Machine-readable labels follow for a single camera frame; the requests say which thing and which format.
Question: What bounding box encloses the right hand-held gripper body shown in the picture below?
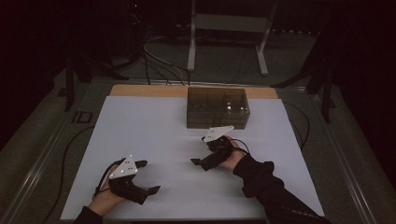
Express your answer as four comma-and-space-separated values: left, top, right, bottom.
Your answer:
200, 125, 235, 173

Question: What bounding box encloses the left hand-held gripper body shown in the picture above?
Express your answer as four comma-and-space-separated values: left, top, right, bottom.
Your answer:
107, 154, 149, 206

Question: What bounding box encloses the tinted plastic drawer box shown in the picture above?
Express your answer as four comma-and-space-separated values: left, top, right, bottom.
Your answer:
186, 87, 251, 131

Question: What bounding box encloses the person's right hand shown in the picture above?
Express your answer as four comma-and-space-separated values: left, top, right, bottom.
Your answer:
219, 135, 248, 172

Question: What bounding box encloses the person's left hand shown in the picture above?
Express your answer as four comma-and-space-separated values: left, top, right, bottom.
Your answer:
87, 186, 126, 218

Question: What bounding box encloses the white table cover board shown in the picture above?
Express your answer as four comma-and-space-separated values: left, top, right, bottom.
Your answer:
60, 95, 325, 221

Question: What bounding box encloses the black stand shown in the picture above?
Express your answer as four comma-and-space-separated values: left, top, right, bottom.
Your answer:
270, 27, 338, 124
63, 50, 131, 113

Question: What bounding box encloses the white metal stand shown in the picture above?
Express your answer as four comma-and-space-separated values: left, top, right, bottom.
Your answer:
186, 0, 280, 77

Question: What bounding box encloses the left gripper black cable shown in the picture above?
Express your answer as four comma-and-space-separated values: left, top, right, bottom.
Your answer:
92, 158, 127, 201

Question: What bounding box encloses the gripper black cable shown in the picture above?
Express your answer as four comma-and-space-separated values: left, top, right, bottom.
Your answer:
228, 137, 251, 156
92, 158, 127, 201

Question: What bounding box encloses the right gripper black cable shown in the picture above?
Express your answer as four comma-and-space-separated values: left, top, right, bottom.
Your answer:
228, 137, 251, 156

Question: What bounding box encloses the long black floor cable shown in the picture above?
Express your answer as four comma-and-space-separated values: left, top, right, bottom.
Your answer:
41, 124, 96, 224

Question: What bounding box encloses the grey metal floor rail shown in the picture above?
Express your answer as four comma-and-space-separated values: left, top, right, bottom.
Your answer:
0, 83, 94, 224
311, 91, 379, 224

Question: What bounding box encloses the black cable beside table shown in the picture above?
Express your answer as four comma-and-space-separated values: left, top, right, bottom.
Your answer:
281, 101, 312, 152

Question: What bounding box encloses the bundle of floor cables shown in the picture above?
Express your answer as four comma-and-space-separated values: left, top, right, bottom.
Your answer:
141, 35, 191, 87

